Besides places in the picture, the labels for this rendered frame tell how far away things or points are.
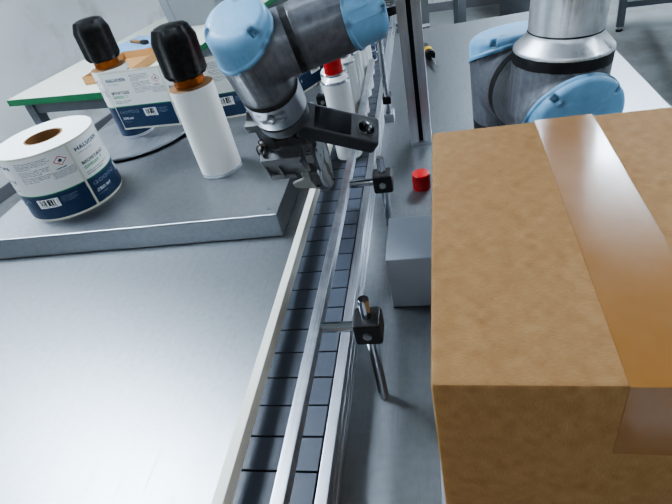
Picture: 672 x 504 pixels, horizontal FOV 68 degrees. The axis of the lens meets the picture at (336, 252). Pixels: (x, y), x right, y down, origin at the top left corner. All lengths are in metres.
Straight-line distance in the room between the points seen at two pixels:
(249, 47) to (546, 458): 0.45
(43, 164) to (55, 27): 3.51
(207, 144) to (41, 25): 3.54
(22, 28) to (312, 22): 3.92
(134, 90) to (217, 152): 0.37
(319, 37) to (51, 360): 0.63
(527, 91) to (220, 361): 0.54
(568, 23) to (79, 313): 0.84
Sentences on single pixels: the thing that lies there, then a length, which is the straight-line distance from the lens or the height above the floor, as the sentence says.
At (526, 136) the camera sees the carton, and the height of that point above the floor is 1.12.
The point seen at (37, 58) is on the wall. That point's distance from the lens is 4.43.
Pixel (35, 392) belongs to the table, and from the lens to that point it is 0.87.
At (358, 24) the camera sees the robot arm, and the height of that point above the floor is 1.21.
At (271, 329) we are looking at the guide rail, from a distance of 0.62.
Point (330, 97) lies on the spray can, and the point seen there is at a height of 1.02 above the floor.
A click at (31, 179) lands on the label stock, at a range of 1.16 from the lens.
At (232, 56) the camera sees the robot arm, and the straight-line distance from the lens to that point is 0.56.
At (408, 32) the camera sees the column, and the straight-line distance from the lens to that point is 1.06.
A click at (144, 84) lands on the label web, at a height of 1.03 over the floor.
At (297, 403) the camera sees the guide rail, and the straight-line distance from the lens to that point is 0.48.
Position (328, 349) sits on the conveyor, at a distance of 0.63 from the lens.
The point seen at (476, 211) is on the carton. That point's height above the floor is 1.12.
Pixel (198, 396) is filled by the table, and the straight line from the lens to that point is 0.71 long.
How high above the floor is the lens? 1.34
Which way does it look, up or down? 37 degrees down
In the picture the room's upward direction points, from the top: 14 degrees counter-clockwise
